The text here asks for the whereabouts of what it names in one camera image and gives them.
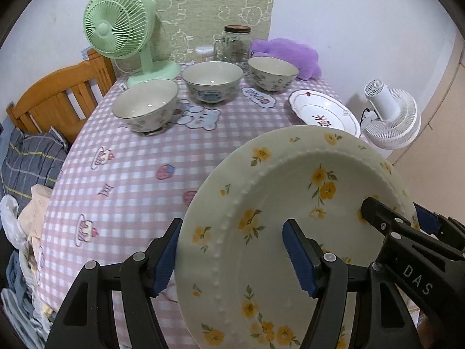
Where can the green printed wall mat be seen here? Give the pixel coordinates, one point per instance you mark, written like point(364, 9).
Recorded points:
point(203, 11)

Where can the green desk fan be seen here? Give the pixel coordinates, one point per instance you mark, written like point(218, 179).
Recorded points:
point(109, 25)

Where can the cream cloth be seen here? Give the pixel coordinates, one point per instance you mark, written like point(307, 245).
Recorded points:
point(36, 207)

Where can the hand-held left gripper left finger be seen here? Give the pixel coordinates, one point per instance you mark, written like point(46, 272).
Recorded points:
point(165, 261)

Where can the blue floral ceramic bowl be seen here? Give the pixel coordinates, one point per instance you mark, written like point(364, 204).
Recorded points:
point(212, 76)

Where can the red flower ceramic plate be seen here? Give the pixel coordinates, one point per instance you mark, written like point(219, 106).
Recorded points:
point(319, 105)

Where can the white plastic bag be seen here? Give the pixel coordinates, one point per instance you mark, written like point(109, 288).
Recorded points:
point(11, 225)

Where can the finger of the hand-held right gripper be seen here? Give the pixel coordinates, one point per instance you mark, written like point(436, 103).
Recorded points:
point(428, 220)
point(407, 251)

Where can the small grey floral bowl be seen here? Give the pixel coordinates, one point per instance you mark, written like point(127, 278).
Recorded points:
point(272, 69)

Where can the grey plaid blanket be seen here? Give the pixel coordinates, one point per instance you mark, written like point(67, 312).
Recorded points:
point(29, 160)

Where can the pink checkered tablecloth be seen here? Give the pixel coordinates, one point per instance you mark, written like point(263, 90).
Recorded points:
point(145, 174)

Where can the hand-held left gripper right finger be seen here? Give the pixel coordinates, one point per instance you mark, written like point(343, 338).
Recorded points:
point(299, 258)

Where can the large grey floral bowl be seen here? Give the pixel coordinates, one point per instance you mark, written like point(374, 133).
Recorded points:
point(145, 101)

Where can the cotton swab container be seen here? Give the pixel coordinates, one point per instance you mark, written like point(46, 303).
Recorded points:
point(204, 53)

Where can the yellow flower ceramic plate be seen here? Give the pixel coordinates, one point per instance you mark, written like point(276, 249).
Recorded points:
point(276, 189)

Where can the pile of clothes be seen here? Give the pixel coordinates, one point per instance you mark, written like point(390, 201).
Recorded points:
point(21, 291)

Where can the white desk fan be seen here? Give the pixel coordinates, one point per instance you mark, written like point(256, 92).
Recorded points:
point(396, 116)

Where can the purple plush pillow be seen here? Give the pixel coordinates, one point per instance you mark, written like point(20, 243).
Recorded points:
point(290, 51)

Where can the glass jar with lid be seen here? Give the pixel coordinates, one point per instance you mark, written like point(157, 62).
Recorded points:
point(234, 45)

